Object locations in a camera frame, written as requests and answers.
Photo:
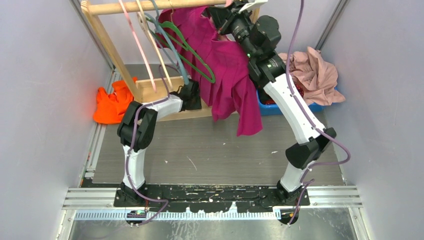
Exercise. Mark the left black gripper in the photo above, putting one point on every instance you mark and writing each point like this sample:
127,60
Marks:
198,106

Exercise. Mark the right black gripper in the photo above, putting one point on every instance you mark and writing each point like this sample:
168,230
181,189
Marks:
223,17

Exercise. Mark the magenta skirt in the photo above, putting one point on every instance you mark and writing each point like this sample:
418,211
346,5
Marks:
221,71

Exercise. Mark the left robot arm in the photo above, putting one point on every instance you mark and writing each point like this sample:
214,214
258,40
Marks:
136,132

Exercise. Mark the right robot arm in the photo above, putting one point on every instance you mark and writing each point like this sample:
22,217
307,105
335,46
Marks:
267,71

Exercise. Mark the wooden hanger rack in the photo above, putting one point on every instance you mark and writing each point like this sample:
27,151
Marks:
111,27

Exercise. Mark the teal blue hanger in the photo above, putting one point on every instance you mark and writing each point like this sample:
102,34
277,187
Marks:
168,43

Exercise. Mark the cream hanger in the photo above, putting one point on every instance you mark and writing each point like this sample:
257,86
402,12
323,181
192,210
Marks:
145,28

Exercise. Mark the pink plastic hanger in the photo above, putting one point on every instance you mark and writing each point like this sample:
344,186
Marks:
139,46

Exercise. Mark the orange garment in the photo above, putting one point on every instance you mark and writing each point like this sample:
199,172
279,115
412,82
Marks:
111,107

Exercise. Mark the red dotted garment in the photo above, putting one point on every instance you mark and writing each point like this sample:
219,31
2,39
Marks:
300,89

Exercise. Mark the pink garment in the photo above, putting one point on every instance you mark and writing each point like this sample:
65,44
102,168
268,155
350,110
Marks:
318,77

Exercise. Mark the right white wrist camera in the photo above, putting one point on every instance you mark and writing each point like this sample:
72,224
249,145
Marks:
250,5

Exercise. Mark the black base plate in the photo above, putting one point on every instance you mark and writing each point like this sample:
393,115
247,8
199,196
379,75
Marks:
209,198

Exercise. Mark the aluminium rail frame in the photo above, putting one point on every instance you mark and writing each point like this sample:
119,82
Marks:
97,204

